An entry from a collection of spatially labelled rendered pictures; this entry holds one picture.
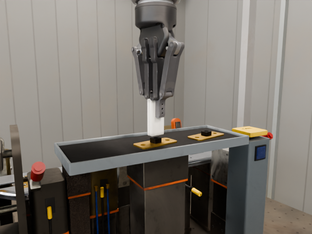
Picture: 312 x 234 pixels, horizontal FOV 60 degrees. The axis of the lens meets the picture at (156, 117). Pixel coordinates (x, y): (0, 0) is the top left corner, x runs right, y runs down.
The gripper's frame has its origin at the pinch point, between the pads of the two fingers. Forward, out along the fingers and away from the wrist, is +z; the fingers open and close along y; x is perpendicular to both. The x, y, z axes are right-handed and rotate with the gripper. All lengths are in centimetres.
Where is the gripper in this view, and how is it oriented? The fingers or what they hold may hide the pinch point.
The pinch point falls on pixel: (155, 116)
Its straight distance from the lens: 51.6
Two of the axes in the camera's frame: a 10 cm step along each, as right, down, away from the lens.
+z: 0.0, 9.9, 1.6
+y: 6.2, 1.3, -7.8
